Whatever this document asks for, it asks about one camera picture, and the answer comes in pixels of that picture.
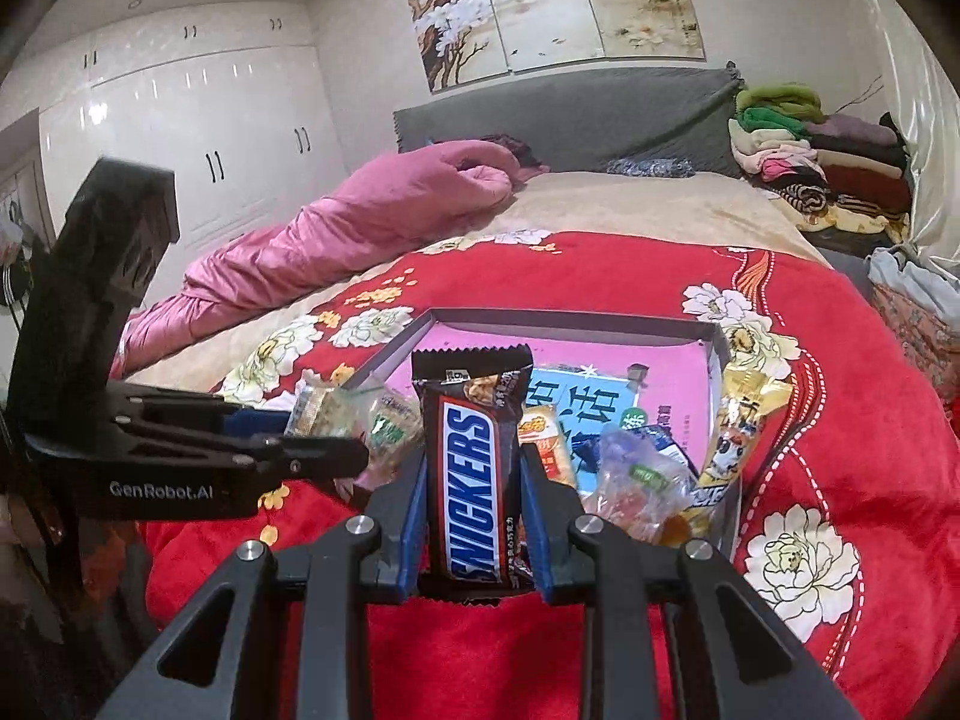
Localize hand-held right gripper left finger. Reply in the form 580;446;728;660
97;457;428;720

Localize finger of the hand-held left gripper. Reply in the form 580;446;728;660
127;420;370;496
112;384;293;440

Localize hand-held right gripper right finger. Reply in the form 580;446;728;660
520;446;863;720

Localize pale green cake packet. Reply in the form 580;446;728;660
287;381;353;442

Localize brown chocolate bar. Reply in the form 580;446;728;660
410;343;535;601

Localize clear yellow cake packet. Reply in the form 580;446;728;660
358;388;427;492

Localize orange bread packet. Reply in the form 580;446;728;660
516;403;580;492

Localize clear haw candy packet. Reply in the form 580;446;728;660
581;424;702;545

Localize blue biscuit packet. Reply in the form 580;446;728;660
641;424;721;511

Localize dark cardboard box tray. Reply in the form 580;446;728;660
341;306;743;563

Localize long yellow snack packet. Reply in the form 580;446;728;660
664;349;796;548

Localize pink picture book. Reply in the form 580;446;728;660
412;326;713;466

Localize white wardrobe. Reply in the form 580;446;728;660
0;0;353;286

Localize pink quilt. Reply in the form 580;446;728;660
120;139;552;376

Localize beige bedsheet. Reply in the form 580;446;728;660
112;169;833;391

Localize red floral blanket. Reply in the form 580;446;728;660
139;231;960;720

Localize dark patterned cloth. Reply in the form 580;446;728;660
606;157;695;179

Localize grey headboard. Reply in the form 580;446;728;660
394;64;747;173

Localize pink patterned cloth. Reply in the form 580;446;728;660
870;281;960;421

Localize grey crumpled clothes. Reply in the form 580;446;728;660
866;247;960;316

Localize pile of folded clothes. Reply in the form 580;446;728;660
731;82;912;237

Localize blossom branch painting panel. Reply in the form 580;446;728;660
487;0;608;76

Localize landscape painting panel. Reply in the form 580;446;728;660
570;0;707;62

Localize cream curtain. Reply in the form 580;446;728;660
855;0;960;271

